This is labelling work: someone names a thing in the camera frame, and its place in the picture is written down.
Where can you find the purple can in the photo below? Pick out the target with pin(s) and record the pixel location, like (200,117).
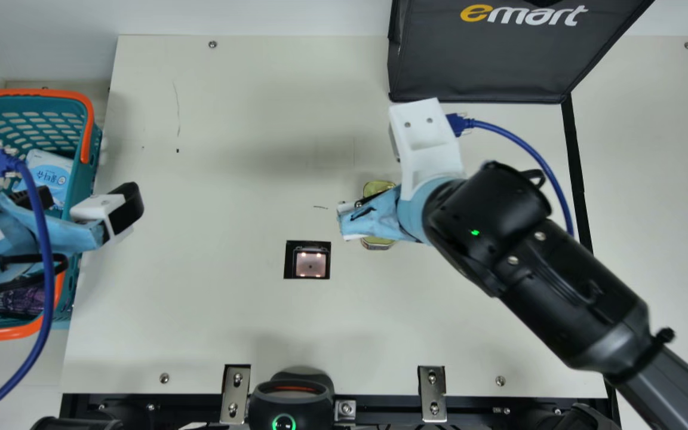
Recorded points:
(18,301)

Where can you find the small square scanner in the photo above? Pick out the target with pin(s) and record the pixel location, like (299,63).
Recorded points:
(307,260)

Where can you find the black device with green light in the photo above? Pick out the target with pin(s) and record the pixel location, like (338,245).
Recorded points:
(287,406)

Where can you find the dark grey bag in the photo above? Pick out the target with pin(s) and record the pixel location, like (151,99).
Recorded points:
(499,54)

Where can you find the pale blue wipes pack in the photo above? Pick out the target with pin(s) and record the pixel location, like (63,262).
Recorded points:
(51,173)

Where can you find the teal shopping basket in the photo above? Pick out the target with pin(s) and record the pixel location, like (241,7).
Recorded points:
(21,119)

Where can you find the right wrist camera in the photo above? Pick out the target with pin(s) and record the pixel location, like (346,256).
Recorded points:
(424,137)

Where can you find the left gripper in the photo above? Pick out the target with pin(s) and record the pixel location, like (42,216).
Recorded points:
(72,236)

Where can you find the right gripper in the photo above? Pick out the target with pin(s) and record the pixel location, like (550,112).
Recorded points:
(380,218)

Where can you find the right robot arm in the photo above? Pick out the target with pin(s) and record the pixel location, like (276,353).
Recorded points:
(559,280)

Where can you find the black strip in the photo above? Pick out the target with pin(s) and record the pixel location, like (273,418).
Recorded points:
(574,167)

